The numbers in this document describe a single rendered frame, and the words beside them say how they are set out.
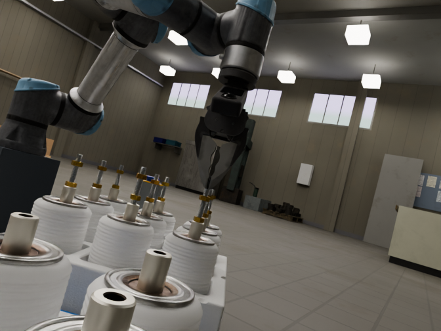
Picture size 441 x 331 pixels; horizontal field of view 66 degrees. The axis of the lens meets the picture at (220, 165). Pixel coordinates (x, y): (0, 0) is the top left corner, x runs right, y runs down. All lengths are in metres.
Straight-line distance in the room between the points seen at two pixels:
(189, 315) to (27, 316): 0.12
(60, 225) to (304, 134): 11.39
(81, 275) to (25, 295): 0.28
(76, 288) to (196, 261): 0.18
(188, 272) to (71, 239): 0.21
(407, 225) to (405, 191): 5.51
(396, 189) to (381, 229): 1.20
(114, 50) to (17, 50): 11.03
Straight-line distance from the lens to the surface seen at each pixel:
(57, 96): 1.21
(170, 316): 0.27
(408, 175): 10.82
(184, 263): 0.56
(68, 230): 0.63
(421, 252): 5.23
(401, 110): 11.56
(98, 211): 0.73
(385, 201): 10.65
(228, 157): 0.59
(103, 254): 0.59
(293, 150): 11.81
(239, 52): 0.62
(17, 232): 0.33
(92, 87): 1.17
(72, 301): 0.59
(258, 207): 10.77
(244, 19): 0.65
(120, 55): 1.10
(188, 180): 12.05
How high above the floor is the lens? 0.34
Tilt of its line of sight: 4 degrees up
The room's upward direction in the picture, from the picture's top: 15 degrees clockwise
